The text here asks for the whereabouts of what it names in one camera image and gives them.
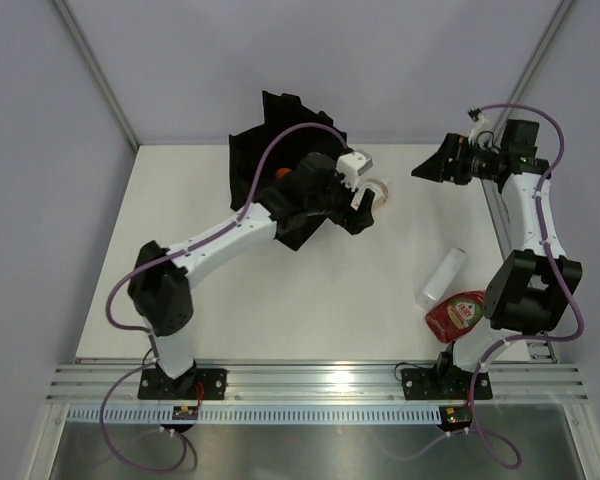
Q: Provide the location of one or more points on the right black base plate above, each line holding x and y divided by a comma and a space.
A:
420, 382

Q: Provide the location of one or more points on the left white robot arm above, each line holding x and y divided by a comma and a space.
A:
290, 210

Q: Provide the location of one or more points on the orange blue bottle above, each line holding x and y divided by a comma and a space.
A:
282, 172

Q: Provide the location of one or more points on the aluminium mounting rail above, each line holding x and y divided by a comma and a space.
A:
338, 383

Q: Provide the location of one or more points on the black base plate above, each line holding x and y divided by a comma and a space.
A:
420, 382
204, 383

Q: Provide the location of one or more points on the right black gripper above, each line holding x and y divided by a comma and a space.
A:
437, 168

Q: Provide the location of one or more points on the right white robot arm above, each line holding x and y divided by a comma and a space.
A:
535, 285

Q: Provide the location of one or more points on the black canvas bag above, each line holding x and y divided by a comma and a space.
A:
280, 112

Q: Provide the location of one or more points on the amber soap bottle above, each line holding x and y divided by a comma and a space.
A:
378, 187

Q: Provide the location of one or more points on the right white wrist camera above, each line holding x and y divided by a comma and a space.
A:
480, 123

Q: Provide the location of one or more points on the white frosted bottle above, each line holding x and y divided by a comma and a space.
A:
441, 279

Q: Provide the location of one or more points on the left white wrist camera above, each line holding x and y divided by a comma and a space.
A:
352, 166

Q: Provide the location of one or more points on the white slotted cable duct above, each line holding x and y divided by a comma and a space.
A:
258, 415

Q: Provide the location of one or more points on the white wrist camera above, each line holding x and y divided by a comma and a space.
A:
480, 123
352, 166

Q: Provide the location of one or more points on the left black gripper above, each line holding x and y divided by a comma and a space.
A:
347, 212

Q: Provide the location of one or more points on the red dish soap bottle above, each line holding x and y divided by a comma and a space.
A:
456, 316

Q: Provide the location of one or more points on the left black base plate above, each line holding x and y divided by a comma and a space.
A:
204, 383

